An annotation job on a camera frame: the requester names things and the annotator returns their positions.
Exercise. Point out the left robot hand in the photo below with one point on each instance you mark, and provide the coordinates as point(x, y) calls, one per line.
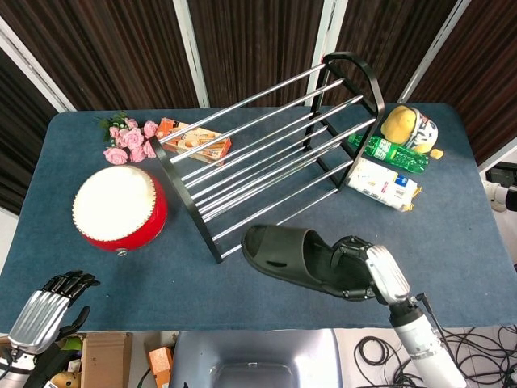
point(38, 319)

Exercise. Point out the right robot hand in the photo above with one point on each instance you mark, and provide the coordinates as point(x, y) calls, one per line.
point(375, 268)

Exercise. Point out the black slipper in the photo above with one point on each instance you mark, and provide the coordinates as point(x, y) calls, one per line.
point(299, 254)

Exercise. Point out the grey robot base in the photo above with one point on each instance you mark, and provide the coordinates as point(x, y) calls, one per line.
point(254, 359)

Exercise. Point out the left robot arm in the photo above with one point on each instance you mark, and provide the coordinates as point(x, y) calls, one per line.
point(16, 369)

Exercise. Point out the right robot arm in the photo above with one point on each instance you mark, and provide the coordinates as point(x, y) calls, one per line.
point(424, 347)

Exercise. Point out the black and chrome shoe rack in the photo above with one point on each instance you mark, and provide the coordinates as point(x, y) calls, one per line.
point(266, 161)

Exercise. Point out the brown cardboard box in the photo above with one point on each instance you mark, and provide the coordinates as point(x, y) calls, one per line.
point(106, 359)

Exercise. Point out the white snack package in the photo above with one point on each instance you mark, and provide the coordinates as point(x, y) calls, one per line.
point(383, 184)

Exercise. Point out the green plastic bottle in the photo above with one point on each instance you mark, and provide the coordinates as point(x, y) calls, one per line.
point(392, 151)

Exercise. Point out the blue table cloth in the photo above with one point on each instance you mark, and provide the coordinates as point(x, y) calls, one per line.
point(161, 291)

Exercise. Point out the small orange box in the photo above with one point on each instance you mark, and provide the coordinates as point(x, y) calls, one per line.
point(160, 361)

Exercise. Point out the small yellow piece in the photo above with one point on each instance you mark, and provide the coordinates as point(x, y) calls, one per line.
point(436, 153)

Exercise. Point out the red drum with white skin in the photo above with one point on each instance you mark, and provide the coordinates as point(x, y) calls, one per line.
point(119, 208)

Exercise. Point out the yellow plush toy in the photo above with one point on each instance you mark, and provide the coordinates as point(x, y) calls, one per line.
point(408, 127)

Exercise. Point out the pink artificial rose bouquet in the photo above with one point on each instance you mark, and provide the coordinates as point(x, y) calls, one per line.
point(129, 139)

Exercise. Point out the orange biscuit box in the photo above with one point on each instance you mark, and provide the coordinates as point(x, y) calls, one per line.
point(194, 141)

